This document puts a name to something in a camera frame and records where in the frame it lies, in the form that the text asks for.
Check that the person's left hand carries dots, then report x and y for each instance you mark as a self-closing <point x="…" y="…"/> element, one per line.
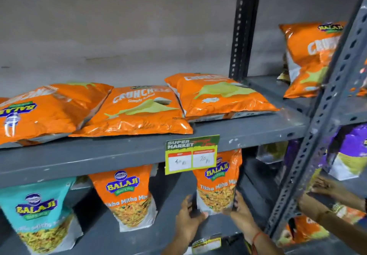
<point x="186" y="223"/>

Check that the person's left forearm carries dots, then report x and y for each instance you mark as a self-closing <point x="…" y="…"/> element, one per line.
<point x="179" y="248"/>

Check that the clear green snack packet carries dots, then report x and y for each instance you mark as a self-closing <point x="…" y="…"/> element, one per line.
<point x="271" y="152"/>

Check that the green shelf price tag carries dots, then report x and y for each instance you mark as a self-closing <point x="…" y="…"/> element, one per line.
<point x="191" y="154"/>

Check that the person's right thumb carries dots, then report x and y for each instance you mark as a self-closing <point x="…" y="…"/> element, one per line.
<point x="228" y="211"/>

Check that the person's right forearm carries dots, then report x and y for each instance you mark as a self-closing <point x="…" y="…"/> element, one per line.
<point x="265" y="244"/>

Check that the purple snack packet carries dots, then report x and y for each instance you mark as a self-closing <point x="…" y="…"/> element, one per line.
<point x="292" y="156"/>
<point x="351" y="151"/>

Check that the yellow shelf price tag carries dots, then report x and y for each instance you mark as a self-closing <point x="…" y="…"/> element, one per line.
<point x="206" y="244"/>

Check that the grey metal shelf rack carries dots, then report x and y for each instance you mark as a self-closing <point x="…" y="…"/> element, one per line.
<point x="137" y="151"/>

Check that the person's right hand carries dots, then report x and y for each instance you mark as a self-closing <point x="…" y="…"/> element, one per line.
<point x="242" y="214"/>

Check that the teal snack mix pouch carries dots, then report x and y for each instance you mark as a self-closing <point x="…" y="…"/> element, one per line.
<point x="43" y="214"/>

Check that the another person's forearm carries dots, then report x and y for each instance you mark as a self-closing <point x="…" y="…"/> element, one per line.
<point x="354" y="199"/>
<point x="344" y="232"/>

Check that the large orange chip packet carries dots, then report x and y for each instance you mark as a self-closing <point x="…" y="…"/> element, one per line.
<point x="43" y="114"/>
<point x="309" y="60"/>
<point x="137" y="114"/>
<point x="220" y="97"/>

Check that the person's left thumb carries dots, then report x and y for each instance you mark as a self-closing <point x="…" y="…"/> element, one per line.
<point x="202" y="217"/>

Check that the orange snack mix pouch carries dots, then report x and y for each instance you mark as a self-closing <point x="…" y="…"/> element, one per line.
<point x="129" y="197"/>
<point x="216" y="183"/>

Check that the small orange snack packet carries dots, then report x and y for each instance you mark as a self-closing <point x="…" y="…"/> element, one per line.
<point x="306" y="229"/>
<point x="351" y="213"/>

